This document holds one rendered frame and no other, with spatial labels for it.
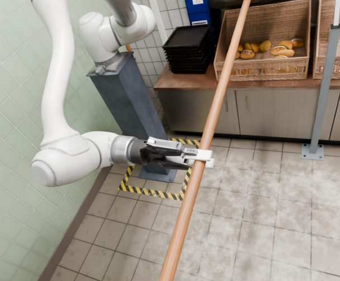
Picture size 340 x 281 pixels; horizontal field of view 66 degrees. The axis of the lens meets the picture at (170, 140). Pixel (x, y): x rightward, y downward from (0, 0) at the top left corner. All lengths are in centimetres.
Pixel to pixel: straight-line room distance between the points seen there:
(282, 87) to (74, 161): 138
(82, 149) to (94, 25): 85
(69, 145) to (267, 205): 146
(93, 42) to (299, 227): 158
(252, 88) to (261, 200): 75
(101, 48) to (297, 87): 115
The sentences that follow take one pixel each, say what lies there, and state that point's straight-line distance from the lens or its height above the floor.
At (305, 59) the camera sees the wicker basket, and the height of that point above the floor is 72.
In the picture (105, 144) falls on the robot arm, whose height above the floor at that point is 118.
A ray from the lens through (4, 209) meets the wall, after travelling 180.
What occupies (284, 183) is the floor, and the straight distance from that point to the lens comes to 198.
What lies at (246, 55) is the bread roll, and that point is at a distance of 200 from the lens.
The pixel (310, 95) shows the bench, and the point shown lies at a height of 50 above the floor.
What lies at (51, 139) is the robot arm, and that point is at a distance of 71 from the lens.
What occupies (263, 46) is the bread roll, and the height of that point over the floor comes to 64.
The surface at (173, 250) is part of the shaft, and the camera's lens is 60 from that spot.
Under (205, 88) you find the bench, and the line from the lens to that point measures 185.
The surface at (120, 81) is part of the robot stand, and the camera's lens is 150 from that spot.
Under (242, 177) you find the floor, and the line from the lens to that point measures 201.
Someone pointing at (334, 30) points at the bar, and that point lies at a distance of 153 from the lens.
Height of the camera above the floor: 168
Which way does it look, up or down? 45 degrees down
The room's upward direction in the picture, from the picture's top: 23 degrees counter-clockwise
